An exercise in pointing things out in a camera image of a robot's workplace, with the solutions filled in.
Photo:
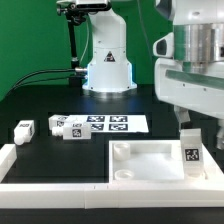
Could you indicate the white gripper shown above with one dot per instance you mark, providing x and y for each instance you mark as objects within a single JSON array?
[{"x": 203, "y": 93}]

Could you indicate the white square table top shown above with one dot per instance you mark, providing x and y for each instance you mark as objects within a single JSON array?
[{"x": 145, "y": 160}]

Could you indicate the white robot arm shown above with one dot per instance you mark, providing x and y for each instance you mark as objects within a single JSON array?
[{"x": 187, "y": 60}]

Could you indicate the white marker sheet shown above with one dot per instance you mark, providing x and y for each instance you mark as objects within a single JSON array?
[{"x": 114, "y": 123}]

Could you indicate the white U-shaped fence frame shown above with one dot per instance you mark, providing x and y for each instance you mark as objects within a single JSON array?
[{"x": 205, "y": 191}]

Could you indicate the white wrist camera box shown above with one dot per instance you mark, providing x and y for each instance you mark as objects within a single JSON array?
[{"x": 164, "y": 47}]

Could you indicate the black camera stand pole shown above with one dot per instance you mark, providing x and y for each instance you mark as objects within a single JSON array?
[{"x": 74, "y": 18}]

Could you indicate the overhead camera on stand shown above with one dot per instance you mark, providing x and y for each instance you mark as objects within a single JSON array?
[{"x": 88, "y": 5}]

